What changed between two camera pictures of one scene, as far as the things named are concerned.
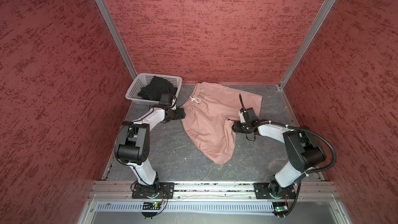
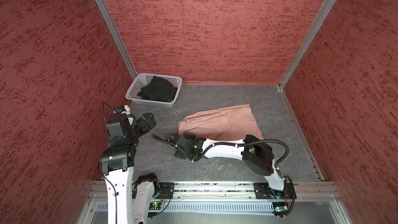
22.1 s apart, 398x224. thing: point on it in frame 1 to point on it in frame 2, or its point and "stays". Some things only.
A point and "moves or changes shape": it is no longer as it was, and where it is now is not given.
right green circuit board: (280, 207) stays
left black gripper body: (175, 114) to (141, 127)
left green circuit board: (152, 206) stays
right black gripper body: (242, 127) to (189, 135)
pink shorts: (210, 111) moves or changes shape
